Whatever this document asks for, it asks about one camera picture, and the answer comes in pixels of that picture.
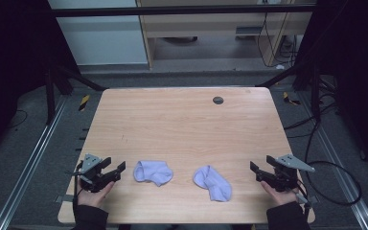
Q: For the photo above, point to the yellow black warning tape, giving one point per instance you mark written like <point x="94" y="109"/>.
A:
<point x="84" y="103"/>
<point x="290" y="99"/>

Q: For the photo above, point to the light purple sock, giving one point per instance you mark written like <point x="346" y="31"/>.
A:
<point x="153" y="172"/>
<point x="212" y="183"/>

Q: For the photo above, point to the black metal stand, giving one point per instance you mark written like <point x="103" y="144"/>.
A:
<point x="50" y="96"/>
<point x="315" y="96"/>

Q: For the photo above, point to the aluminium floor rail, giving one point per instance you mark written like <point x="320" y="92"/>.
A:
<point x="338" y="159"/>
<point x="28" y="163"/>

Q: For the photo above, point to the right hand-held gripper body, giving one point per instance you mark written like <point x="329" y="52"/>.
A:
<point x="284" y="179"/>

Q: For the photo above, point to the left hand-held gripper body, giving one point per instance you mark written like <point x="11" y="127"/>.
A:
<point x="91" y="174"/>

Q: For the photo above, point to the light wooden desk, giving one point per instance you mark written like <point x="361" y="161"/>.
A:
<point x="204" y="24"/>

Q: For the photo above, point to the white cabinet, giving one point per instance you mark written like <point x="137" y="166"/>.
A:
<point x="102" y="38"/>

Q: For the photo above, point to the black frame crossbar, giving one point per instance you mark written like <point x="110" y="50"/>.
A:
<point x="172" y="10"/>

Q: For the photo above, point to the person's left hand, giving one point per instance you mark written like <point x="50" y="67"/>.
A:
<point x="92" y="198"/>

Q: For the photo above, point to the person's right hand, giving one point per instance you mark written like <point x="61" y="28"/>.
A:
<point x="279" y="197"/>

